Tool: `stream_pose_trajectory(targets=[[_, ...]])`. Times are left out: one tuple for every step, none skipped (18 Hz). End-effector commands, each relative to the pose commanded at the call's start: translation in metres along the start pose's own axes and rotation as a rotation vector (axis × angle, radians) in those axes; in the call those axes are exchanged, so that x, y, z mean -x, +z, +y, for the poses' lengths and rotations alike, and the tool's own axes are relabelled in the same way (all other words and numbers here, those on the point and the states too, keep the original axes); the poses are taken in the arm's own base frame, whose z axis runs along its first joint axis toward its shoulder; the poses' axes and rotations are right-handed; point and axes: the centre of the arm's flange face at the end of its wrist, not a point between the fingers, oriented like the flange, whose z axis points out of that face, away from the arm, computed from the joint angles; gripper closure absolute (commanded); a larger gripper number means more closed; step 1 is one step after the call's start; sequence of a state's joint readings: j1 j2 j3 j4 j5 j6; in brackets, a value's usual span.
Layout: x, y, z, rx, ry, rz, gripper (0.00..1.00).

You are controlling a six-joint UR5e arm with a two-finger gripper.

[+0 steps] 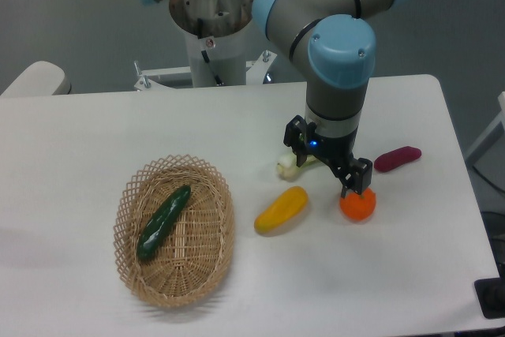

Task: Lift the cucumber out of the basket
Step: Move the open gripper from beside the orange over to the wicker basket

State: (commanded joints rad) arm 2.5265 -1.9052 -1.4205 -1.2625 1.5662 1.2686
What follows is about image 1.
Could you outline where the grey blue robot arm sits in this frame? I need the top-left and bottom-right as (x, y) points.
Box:
(141, 0), (406, 194)

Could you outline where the yellow orange mango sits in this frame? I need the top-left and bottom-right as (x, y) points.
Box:
(254, 186), (309, 234)

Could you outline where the white green onion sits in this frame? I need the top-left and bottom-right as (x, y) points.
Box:
(276, 152), (318, 181)

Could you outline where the white metal base frame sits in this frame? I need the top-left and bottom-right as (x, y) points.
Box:
(133, 50), (277, 92)

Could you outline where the beige chair armrest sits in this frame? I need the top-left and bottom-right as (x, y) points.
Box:
(1, 61), (72, 98)

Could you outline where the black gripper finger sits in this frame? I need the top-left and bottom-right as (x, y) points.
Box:
(336, 157), (373, 197)
(283, 115), (316, 167)

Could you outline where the orange tangerine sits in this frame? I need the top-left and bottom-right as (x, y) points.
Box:
(339, 188), (376, 221)

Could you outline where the purple sweet potato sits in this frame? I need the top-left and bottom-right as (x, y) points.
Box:
(374, 146), (422, 173)

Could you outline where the green cucumber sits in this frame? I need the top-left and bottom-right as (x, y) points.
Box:
(137, 185), (192, 261)

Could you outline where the black device at table edge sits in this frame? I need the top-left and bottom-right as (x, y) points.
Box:
(474, 278), (504, 320)

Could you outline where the woven wicker basket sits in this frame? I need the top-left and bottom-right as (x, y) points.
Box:
(114, 155), (234, 308)

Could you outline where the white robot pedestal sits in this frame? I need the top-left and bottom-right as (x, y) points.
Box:
(169, 0), (253, 70)

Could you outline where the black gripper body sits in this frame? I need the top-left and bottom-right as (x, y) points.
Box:
(301, 114), (358, 176)

